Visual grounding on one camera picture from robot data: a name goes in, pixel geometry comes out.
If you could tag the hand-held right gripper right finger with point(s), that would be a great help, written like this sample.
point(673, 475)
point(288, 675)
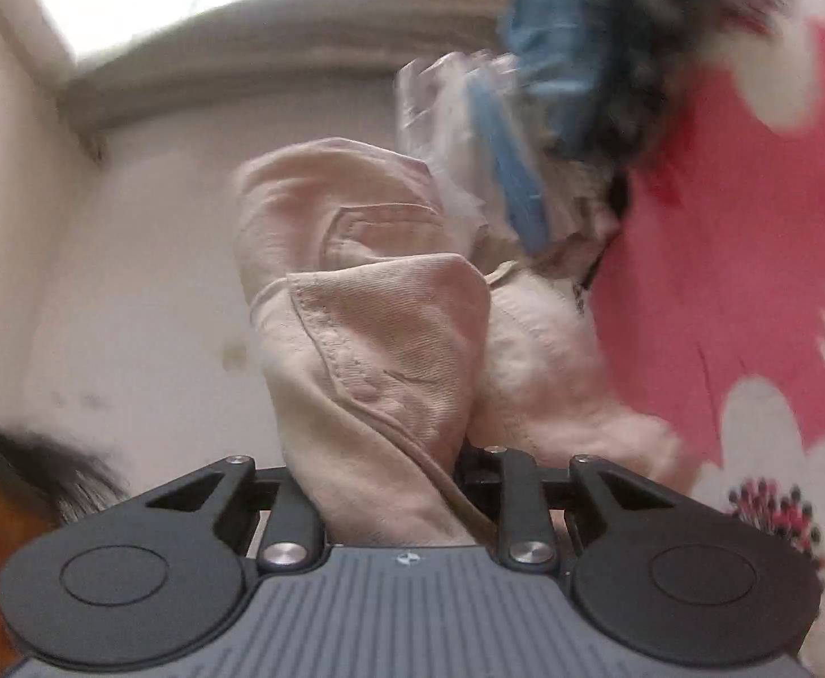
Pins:
point(518, 501)

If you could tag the person's head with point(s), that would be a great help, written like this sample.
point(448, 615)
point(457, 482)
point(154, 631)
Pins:
point(3, 480)

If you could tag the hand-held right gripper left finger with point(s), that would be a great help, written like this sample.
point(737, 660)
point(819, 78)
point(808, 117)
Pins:
point(292, 508)

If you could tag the stack of light folded clothes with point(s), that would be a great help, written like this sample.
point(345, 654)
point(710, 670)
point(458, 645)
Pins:
point(469, 134)

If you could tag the stack of dark folded clothes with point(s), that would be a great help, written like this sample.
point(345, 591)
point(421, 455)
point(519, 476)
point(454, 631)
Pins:
point(596, 49)

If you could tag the red floral blanket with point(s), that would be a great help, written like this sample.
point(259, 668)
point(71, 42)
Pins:
point(737, 226)

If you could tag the khaki pants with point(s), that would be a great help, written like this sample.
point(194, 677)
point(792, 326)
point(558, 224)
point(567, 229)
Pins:
point(384, 339)

